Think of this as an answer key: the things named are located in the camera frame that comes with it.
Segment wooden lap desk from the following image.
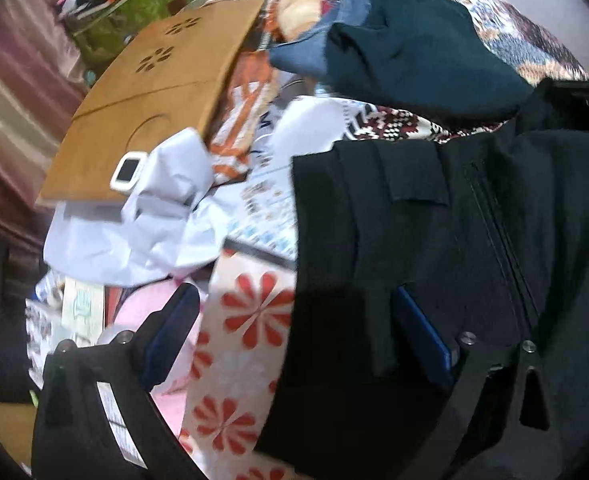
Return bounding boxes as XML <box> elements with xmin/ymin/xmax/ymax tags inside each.
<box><xmin>35</xmin><ymin>0</ymin><xmax>268</xmax><ymax>208</ymax></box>

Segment blue denim garment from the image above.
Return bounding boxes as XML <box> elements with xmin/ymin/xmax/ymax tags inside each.
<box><xmin>267</xmin><ymin>0</ymin><xmax>375</xmax><ymax>78</ymax></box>

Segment dark teal folded garment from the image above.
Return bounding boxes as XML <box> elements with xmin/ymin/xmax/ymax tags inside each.
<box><xmin>325</xmin><ymin>0</ymin><xmax>535</xmax><ymax>116</ymax></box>

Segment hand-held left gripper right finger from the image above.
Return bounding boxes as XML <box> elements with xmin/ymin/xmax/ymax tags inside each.
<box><xmin>392</xmin><ymin>285</ymin><xmax>550</xmax><ymax>480</ymax></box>

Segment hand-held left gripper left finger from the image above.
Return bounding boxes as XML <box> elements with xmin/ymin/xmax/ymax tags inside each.
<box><xmin>32</xmin><ymin>282</ymin><xmax>205</xmax><ymax>480</ymax></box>

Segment green storage box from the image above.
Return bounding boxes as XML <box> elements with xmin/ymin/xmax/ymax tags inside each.
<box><xmin>69</xmin><ymin>0</ymin><xmax>190</xmax><ymax>66</ymax></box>

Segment striped pink curtain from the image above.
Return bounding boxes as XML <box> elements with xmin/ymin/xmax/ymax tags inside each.
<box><xmin>0</xmin><ymin>0</ymin><xmax>90</xmax><ymax>241</ymax></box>

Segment patchwork printed blanket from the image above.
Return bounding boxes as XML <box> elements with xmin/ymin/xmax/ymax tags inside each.
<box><xmin>24</xmin><ymin>0</ymin><xmax>589</xmax><ymax>480</ymax></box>

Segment pink cloth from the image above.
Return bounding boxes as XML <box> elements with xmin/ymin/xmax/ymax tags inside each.
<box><xmin>114</xmin><ymin>280</ymin><xmax>205</xmax><ymax>441</ymax></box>

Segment white crumpled cloth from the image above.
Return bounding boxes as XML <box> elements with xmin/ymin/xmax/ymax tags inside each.
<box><xmin>43</xmin><ymin>127</ymin><xmax>295</xmax><ymax>288</ymax></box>

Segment black pants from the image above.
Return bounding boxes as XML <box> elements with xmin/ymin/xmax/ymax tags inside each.
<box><xmin>254</xmin><ymin>77</ymin><xmax>589</xmax><ymax>480</ymax></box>

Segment small white device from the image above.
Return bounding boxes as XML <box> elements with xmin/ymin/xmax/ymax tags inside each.
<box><xmin>110</xmin><ymin>151</ymin><xmax>148</xmax><ymax>192</ymax></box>

